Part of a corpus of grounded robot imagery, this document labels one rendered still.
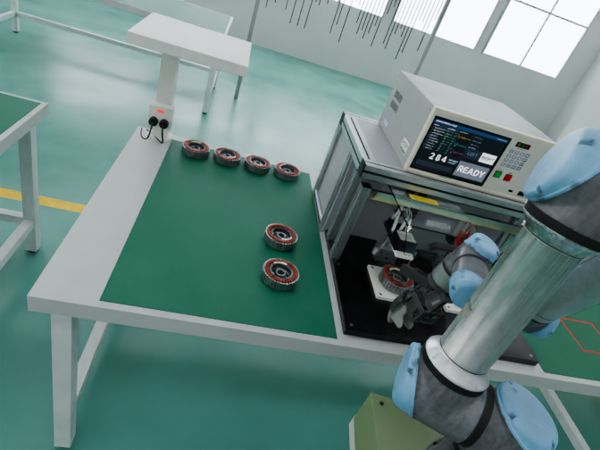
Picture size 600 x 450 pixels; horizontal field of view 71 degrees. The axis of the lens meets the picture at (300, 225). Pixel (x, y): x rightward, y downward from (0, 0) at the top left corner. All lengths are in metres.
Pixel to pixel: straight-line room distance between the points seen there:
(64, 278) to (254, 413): 1.01
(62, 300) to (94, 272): 0.11
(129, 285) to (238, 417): 0.88
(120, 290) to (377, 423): 0.68
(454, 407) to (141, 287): 0.78
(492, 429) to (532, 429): 0.06
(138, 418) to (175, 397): 0.15
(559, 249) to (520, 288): 0.07
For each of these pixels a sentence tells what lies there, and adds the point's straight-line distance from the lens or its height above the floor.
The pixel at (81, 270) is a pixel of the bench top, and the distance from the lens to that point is 1.20.
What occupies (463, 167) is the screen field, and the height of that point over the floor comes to 1.17.
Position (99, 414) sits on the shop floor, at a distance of 1.82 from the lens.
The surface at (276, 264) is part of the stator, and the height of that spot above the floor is 0.78.
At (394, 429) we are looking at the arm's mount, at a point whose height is 0.85.
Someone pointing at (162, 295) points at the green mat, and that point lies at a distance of 1.15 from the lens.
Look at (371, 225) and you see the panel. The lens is 1.56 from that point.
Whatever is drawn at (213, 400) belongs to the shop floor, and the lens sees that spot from 1.87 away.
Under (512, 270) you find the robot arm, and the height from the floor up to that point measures 1.29.
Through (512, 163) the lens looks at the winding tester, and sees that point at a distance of 1.45.
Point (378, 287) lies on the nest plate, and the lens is 1.36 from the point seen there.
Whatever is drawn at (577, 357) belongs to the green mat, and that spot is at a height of 0.75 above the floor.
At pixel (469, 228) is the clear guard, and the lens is 1.30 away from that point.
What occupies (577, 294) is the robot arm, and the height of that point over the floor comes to 1.24.
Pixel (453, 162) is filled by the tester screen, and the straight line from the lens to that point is 1.36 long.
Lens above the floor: 1.57
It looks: 32 degrees down
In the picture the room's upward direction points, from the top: 21 degrees clockwise
